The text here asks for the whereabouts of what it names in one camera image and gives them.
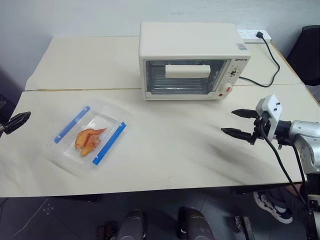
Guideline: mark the blue container clip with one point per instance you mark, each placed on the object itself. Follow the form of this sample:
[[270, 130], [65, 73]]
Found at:
[[71, 125], [109, 143]]

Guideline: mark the black office chair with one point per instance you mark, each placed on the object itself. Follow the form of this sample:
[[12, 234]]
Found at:
[[305, 55]]

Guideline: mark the grey trouser leg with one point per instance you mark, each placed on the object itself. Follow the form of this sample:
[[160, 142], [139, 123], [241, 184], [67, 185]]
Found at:
[[291, 200]]

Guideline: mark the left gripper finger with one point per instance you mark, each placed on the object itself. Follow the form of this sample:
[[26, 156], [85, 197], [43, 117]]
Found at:
[[13, 128], [22, 117]]

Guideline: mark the black and white control knob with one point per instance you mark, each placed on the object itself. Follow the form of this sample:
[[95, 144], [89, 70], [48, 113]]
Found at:
[[235, 72]]

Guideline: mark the dark rounded shape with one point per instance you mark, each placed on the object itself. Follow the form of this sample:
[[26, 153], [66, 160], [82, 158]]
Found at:
[[133, 225]]

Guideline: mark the cream toaster oven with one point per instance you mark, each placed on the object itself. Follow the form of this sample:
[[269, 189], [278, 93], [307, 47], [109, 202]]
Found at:
[[187, 40]]

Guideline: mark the orange chicken wing food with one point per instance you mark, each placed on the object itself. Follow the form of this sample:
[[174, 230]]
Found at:
[[86, 140]]

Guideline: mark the clear container with blue clips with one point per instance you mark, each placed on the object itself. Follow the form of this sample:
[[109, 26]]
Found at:
[[105, 112]]

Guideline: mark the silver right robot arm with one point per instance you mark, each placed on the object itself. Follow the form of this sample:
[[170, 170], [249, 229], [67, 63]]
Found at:
[[307, 136]]

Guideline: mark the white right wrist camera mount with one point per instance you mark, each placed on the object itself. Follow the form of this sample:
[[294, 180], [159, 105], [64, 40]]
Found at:
[[271, 106]]

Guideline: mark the white power strip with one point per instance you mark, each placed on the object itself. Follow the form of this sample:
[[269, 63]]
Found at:
[[247, 35]]

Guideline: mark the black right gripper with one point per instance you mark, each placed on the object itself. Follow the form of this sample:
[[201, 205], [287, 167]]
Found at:
[[260, 130]]

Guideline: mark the black and white sneaker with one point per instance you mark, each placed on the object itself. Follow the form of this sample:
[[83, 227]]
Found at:
[[273, 208]]

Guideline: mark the black power plug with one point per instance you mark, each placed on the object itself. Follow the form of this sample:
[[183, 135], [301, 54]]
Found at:
[[260, 34]]

